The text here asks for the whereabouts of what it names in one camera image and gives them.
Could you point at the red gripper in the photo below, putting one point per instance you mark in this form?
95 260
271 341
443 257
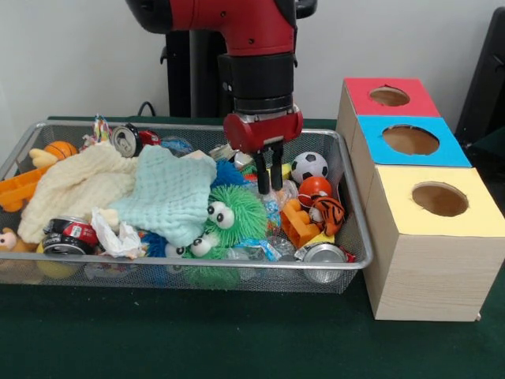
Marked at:
262 133

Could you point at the mint green muslin cloth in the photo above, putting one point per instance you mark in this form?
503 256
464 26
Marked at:
170 197

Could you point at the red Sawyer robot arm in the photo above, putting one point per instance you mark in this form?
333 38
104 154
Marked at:
252 31

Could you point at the shallow clear mesh bin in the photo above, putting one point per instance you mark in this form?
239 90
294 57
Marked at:
357 229

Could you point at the wooden box with three holes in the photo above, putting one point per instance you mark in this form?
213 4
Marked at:
426 276

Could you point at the small soccer ball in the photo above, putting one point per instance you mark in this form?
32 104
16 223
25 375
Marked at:
310 166

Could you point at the blue spiky rubber ball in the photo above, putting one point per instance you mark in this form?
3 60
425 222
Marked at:
227 172

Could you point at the small red ball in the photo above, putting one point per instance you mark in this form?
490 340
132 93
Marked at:
316 188

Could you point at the large green spiky ball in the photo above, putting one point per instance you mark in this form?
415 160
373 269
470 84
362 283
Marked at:
241 217

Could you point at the orange toy block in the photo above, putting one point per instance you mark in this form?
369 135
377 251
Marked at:
298 223

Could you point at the orange tiger plush toy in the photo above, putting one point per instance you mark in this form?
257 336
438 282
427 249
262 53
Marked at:
327 215

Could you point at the yellow cheese wedge toy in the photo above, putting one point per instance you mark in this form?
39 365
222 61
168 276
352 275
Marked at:
322 238

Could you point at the small green spiky ball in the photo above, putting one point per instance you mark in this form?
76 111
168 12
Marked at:
205 268

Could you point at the cream muslin cloth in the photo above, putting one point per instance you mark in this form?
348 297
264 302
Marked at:
71 185

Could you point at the red and black soda can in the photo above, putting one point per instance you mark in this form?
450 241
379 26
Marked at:
75 234

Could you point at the small orange basketball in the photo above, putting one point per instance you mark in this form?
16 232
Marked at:
60 149

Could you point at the orange plastic toy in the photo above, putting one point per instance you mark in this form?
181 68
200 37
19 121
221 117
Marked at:
16 189

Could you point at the small brown plush doll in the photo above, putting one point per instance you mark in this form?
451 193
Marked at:
8 239

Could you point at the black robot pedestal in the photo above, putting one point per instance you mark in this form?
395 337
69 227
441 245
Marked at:
201 79

